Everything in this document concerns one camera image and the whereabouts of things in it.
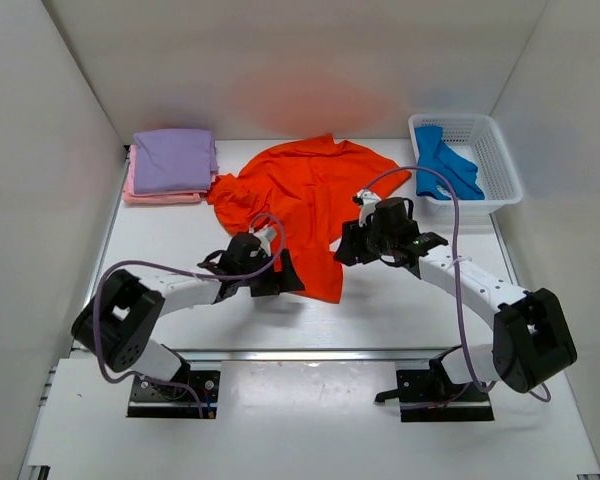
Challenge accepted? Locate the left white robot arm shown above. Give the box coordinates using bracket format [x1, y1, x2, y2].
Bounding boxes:
[71, 228, 305, 391]

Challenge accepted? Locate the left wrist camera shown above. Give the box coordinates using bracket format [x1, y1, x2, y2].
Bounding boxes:
[249, 226, 277, 255]

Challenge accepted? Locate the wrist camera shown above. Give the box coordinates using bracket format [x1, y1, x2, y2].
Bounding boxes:
[249, 226, 277, 255]
[352, 189, 381, 227]

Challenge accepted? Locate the folded pink t shirt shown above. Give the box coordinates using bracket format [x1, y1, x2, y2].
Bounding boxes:
[123, 141, 218, 205]

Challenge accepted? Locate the blue t shirt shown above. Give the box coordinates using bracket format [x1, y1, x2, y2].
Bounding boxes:
[414, 126, 485, 201]

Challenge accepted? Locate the folded purple t shirt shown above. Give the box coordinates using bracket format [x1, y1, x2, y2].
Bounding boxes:
[133, 128, 219, 196]

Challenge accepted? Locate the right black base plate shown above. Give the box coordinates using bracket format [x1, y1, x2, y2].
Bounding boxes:
[374, 369, 495, 423]

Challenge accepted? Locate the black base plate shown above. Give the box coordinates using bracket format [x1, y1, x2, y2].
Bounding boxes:
[374, 369, 495, 423]
[127, 370, 221, 420]

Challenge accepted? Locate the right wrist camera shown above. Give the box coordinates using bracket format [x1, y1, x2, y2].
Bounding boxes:
[352, 189, 381, 227]

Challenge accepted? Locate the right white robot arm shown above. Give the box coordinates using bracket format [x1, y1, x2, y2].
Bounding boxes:
[335, 190, 577, 396]

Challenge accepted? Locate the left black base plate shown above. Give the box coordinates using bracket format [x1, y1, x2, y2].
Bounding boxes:
[127, 370, 221, 420]

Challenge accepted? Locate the orange t shirt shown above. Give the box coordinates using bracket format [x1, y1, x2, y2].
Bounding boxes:
[207, 135, 411, 304]

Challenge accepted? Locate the aluminium table edge rail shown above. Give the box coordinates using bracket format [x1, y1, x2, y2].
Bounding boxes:
[175, 348, 445, 362]

